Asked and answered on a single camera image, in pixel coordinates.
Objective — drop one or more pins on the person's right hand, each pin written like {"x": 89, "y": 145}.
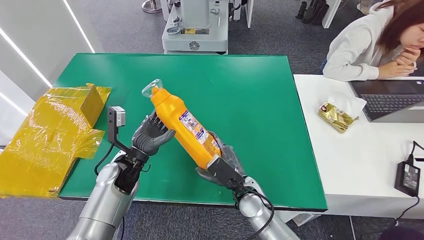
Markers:
{"x": 396, "y": 70}

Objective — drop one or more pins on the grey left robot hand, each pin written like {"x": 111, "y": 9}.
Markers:
{"x": 150, "y": 137}

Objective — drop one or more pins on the orange detergent bottle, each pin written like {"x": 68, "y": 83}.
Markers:
{"x": 185, "y": 129}

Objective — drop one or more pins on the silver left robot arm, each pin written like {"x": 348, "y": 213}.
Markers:
{"x": 106, "y": 198}

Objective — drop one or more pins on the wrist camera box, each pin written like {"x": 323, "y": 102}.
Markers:
{"x": 225, "y": 172}
{"x": 116, "y": 116}

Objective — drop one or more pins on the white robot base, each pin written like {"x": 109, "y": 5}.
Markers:
{"x": 195, "y": 33}

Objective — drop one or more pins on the person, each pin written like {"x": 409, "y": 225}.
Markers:
{"x": 354, "y": 49}

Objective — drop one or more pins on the yellow taped cardboard box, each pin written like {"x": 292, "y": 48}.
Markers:
{"x": 49, "y": 139}

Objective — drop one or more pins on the black power adapter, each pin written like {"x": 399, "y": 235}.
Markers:
{"x": 407, "y": 178}

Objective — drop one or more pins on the white tissue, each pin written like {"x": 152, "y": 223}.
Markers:
{"x": 351, "y": 102}

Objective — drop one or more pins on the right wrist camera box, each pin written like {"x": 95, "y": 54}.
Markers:
{"x": 225, "y": 172}

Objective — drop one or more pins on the person's left hand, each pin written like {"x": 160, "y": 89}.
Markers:
{"x": 407, "y": 57}

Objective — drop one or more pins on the gold snack packet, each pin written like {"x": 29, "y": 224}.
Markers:
{"x": 335, "y": 117}

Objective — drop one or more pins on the grey laptop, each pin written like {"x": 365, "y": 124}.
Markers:
{"x": 391, "y": 99}

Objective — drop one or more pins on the silver round chair base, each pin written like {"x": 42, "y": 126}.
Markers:
{"x": 151, "y": 6}

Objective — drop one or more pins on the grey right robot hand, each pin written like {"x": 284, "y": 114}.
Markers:
{"x": 232, "y": 155}

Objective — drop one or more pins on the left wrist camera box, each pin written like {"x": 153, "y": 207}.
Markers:
{"x": 116, "y": 116}

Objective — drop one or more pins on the white furniture leg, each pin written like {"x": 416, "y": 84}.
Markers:
{"x": 331, "y": 13}

